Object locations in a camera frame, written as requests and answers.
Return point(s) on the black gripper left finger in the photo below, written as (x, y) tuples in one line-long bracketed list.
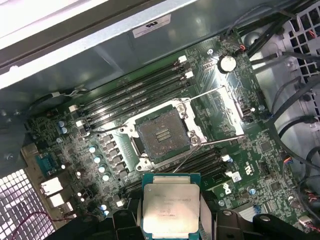
[(125, 227)]

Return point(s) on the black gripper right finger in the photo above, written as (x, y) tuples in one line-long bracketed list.
[(232, 227)]

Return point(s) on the silver CPU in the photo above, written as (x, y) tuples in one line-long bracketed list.
[(170, 205)]

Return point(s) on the thin metal locking lever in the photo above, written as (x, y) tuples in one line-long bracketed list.
[(105, 131), (187, 160)]

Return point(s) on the metal socket cover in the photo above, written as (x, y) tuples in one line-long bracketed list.
[(236, 117)]

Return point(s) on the CPU socket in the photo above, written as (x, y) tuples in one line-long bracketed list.
[(162, 135)]

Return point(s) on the RAM slot white clips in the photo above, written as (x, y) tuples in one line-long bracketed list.
[(215, 180), (130, 83), (212, 163), (135, 98)]

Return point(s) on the green motherboard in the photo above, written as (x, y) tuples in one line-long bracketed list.
[(262, 150)]

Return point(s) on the round coin battery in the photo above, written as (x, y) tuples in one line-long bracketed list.
[(227, 63)]

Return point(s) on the black PC case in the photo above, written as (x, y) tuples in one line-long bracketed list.
[(75, 70)]

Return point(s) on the small case wall sticker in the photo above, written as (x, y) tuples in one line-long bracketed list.
[(152, 25)]

